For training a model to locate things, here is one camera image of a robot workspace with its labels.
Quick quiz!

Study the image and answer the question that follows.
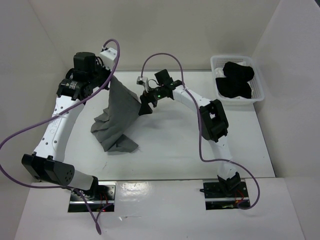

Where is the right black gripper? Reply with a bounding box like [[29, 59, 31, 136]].
[[139, 84, 165, 116]]

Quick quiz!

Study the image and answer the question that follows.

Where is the grey pleated skirt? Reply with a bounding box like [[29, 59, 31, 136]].
[[90, 77, 141, 153]]

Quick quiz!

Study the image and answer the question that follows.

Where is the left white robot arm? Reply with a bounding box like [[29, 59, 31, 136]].
[[21, 48, 117, 200]]

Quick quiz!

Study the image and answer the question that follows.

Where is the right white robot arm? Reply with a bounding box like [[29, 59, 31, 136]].
[[136, 69, 241, 197]]

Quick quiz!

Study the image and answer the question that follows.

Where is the white garment in basket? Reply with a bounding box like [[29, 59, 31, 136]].
[[214, 61, 256, 101]]

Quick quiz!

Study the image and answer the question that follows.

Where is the white plastic basket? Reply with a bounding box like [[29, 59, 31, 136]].
[[210, 55, 265, 106]]

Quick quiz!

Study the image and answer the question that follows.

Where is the black skirt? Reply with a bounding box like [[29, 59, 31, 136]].
[[215, 61, 256, 99]]

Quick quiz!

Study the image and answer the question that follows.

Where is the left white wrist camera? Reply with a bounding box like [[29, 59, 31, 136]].
[[98, 47, 118, 71]]

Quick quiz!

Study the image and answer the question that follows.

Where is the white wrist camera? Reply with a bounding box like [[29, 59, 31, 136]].
[[136, 76, 150, 93], [98, 47, 118, 71]]

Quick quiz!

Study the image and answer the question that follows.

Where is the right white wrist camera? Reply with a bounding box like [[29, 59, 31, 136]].
[[136, 76, 150, 93]]

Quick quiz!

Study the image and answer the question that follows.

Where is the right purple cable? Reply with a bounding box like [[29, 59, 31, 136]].
[[141, 52, 262, 210]]

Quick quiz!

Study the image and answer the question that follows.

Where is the aluminium table edge rail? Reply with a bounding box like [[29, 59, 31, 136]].
[[39, 70, 77, 183]]

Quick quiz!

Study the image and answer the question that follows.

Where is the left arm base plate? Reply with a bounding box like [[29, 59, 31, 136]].
[[67, 181, 117, 213]]

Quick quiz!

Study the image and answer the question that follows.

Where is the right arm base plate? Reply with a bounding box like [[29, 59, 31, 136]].
[[199, 180, 251, 210]]

